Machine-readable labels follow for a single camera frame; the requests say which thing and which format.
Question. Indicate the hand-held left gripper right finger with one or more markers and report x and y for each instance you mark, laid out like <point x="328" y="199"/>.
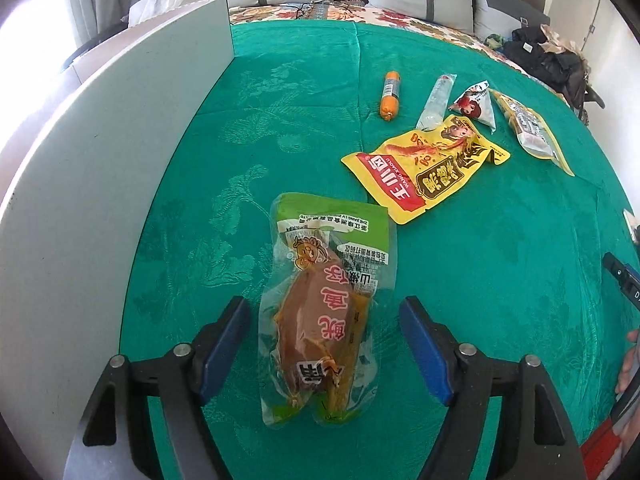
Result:
<point x="425" y="347"/>

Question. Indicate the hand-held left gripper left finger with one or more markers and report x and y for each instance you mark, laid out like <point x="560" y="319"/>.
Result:
<point x="225" y="345"/>

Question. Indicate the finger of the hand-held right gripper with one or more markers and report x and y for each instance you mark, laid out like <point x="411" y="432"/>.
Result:
<point x="617" y="272"/>

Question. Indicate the green clear fish snack packet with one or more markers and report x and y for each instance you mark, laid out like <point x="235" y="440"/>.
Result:
<point x="320" y="320"/>

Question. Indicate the yellow-trimmed nut bag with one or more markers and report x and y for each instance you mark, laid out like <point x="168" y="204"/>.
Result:
<point x="530" y="127"/>

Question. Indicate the large yellow snack packet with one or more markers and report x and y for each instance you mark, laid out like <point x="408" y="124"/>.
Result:
<point x="425" y="170"/>

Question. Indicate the grey cardboard box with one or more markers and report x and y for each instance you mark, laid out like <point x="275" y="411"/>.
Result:
<point x="110" y="170"/>

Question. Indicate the white triangular snack packet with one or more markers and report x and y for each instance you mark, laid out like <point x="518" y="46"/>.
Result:
<point x="472" y="105"/>

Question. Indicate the clear stick snack packet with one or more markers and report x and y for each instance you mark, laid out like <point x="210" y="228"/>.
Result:
<point x="435" y="102"/>

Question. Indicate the orange sausage stick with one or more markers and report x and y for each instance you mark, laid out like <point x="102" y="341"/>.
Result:
<point x="391" y="96"/>

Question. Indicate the person's right hand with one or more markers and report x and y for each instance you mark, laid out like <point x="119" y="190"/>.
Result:
<point x="629" y="365"/>

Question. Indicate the small white box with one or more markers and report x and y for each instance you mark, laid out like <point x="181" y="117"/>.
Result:
<point x="632" y="225"/>

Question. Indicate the black bag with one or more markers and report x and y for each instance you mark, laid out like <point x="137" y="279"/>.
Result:
<point x="545" y="62"/>

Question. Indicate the beige crumpled cloth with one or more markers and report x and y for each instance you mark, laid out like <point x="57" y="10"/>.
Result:
<point x="557" y="40"/>

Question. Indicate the green crumpled cloth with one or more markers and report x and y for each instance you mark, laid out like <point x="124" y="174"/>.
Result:
<point x="496" y="40"/>

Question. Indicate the floral sofa cover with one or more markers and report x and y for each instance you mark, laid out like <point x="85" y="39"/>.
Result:
<point x="380" y="17"/>

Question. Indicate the clear plastic bag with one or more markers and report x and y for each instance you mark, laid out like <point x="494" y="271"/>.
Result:
<point x="157" y="5"/>

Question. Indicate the grey curtain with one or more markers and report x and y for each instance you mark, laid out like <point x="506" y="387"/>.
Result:
<point x="97" y="0"/>

